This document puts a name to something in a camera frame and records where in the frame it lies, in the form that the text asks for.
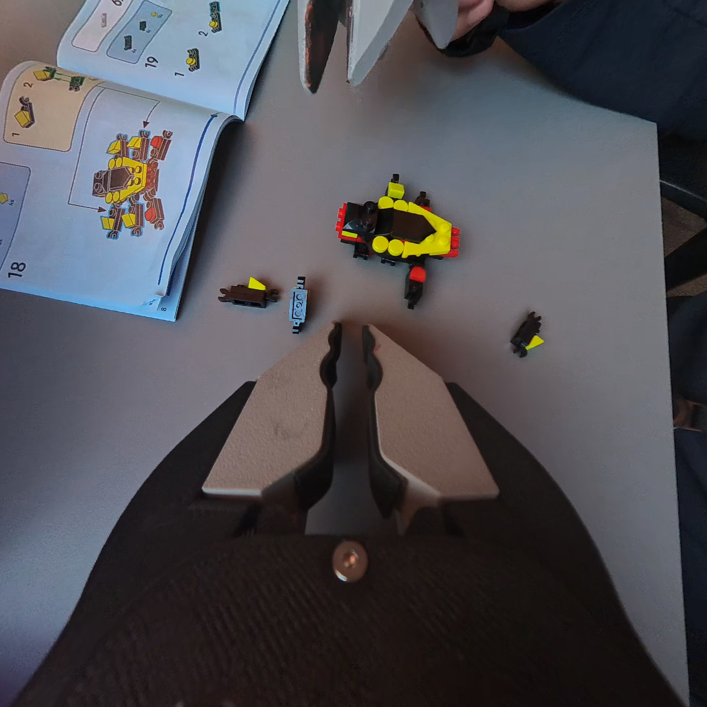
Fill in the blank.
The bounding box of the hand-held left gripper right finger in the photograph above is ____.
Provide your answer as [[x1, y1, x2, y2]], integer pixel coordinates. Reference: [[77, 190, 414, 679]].
[[360, 325, 500, 532]]

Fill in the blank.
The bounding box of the yellow black red lego model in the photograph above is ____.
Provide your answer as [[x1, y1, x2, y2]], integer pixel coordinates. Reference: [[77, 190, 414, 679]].
[[335, 172, 462, 310]]

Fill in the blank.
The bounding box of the person's right forearm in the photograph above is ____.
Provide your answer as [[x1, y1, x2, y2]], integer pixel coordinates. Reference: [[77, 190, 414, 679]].
[[497, 0, 707, 139]]

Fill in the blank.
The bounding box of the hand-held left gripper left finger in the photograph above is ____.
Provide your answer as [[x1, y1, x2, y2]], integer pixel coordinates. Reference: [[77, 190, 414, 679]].
[[201, 322, 343, 508]]

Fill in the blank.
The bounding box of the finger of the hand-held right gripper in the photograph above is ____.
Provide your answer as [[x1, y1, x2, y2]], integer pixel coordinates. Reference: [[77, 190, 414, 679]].
[[297, 0, 346, 95], [346, 0, 415, 87]]

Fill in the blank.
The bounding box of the black yellow lego leg piece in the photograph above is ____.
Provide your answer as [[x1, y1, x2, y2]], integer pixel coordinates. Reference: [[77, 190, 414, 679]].
[[509, 312, 548, 359], [288, 275, 312, 336], [218, 275, 280, 308]]

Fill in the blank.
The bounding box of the lego instruction booklet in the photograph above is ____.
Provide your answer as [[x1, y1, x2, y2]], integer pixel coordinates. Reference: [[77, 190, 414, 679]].
[[0, 0, 291, 323]]

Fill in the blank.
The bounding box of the person's right hand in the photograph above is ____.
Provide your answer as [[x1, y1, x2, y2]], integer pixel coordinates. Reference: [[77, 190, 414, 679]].
[[457, 0, 553, 36]]

